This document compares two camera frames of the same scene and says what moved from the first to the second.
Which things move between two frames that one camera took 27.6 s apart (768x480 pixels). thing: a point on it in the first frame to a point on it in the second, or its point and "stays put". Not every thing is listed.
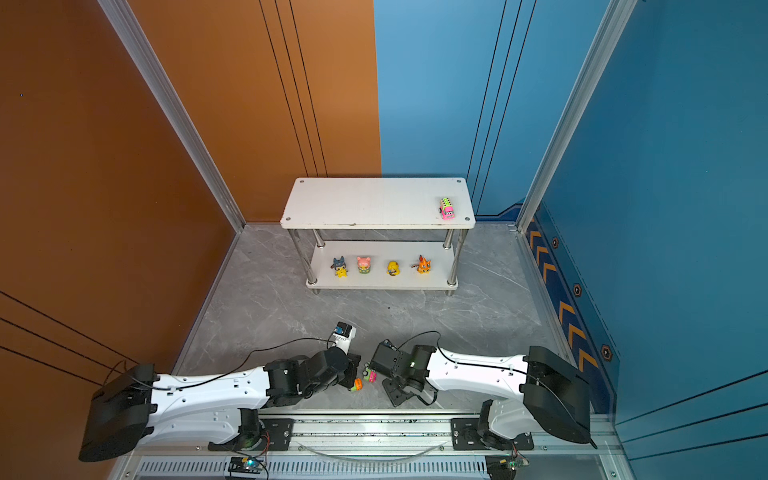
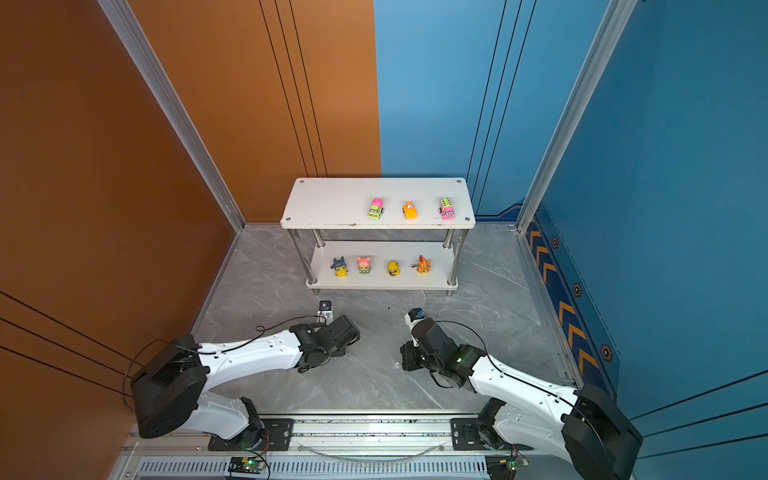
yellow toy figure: x=393 y=268 stays put
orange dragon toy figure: x=423 y=265 stays put
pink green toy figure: x=364 y=265 stays put
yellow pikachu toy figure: x=340 y=267 stays put
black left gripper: x=353 y=361 to x=341 y=354
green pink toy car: x=371 y=375 to x=376 y=208
